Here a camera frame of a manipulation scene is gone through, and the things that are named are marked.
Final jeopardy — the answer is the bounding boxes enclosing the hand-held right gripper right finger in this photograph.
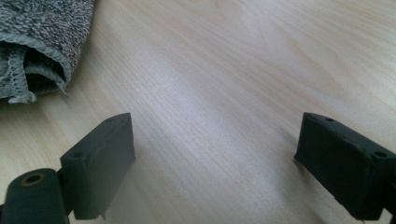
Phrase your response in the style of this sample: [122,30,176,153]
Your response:
[293,112,396,222]

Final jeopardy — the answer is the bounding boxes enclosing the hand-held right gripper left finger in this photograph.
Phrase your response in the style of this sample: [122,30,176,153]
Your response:
[59,112,136,220]

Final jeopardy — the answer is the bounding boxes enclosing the grey terry cloth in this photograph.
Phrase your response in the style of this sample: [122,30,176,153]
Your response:
[0,0,96,105]

